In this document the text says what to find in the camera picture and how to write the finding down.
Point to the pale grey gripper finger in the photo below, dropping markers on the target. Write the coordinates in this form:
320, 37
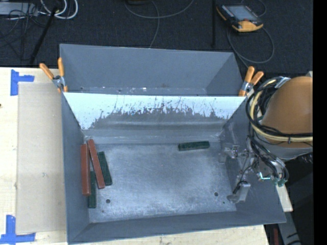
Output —
233, 153
242, 191

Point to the dark green flat block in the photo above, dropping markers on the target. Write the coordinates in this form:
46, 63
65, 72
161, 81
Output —
92, 195
194, 146
106, 170

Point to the grey metal bin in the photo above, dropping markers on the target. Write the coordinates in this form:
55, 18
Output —
158, 177

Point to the red-brown flat block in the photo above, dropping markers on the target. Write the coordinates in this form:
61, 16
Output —
85, 170
97, 165

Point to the pale cardboard board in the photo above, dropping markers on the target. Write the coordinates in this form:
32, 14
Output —
38, 157

